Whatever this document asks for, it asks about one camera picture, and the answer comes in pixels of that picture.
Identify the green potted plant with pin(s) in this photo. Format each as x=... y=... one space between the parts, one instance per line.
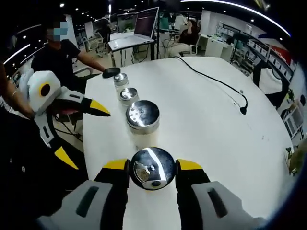
x=291 y=163

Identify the tall brown seasoning bottle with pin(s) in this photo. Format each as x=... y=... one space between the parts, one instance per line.
x=153 y=170

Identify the white office desk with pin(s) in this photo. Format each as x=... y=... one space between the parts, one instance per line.
x=213 y=46

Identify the open laptop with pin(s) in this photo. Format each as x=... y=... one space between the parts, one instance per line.
x=145 y=24

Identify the white standing side table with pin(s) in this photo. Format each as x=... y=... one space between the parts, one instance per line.
x=120 y=56

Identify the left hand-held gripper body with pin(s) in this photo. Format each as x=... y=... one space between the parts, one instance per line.
x=43 y=95

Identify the black oval object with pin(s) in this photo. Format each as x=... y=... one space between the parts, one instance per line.
x=110 y=72

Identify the tall cream seasoning bottle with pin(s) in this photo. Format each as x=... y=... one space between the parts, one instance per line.
x=142 y=117

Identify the black tripod pole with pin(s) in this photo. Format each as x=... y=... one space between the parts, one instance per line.
x=157 y=43

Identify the shelf of white storage bins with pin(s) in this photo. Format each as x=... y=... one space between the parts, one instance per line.
x=271 y=52

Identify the white office chair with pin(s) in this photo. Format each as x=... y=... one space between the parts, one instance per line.
x=293 y=122
x=192 y=49

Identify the chair with white black shirt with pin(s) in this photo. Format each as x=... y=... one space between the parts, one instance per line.
x=271 y=81

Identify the short beige seasoning bottle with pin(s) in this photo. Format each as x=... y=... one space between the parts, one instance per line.
x=120 y=80

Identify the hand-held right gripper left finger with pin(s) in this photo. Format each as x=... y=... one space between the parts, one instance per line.
x=96 y=206

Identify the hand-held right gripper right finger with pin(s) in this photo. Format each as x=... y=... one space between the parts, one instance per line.
x=204 y=208

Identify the short white seasoning bottle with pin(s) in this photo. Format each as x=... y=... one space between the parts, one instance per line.
x=129 y=95

